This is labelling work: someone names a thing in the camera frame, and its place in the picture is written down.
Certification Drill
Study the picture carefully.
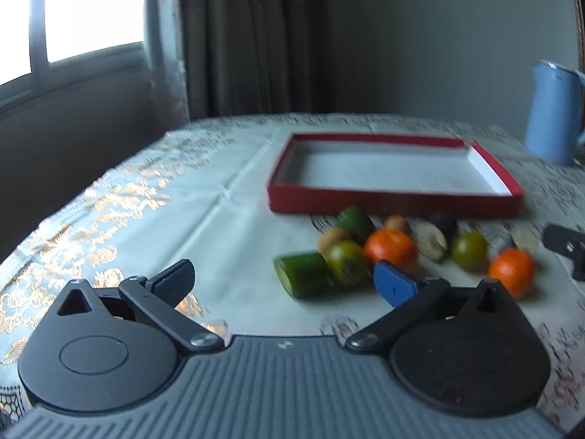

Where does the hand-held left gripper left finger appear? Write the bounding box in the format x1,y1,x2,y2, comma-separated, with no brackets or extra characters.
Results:
55,258,226,356

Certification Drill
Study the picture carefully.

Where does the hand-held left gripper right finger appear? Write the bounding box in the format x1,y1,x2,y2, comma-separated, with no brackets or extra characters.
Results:
345,260,526,355

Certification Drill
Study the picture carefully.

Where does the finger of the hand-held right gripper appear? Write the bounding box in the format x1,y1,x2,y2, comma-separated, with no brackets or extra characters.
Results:
543,224,585,281

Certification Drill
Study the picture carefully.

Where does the orange tangerine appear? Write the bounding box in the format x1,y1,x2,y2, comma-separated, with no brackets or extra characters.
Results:
364,229,419,271
488,248,535,300

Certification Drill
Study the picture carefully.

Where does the green lime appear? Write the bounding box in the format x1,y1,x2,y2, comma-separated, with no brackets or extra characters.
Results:
452,231,489,271
324,240,369,286

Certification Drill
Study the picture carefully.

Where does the green cucumber piece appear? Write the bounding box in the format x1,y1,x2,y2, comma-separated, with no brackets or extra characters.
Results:
273,251,336,300
335,206,376,245

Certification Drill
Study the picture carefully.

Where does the red shallow cardboard box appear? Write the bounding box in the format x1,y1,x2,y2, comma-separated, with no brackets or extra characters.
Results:
267,132,525,218

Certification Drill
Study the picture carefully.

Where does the white floral tablecloth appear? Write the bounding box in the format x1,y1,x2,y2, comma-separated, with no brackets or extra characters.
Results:
0,112,585,439

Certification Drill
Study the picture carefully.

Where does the light blue electric kettle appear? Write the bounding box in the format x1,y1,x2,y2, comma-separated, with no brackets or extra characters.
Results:
525,60,585,165

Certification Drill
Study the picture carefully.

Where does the sheer lace curtain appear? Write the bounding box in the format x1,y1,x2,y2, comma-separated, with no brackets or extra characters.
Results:
144,0,190,125

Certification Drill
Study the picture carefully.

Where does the brown patterned curtain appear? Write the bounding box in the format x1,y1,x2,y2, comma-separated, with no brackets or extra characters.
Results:
178,0,330,120

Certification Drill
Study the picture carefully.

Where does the window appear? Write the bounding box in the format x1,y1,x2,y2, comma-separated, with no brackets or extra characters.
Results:
0,0,148,89

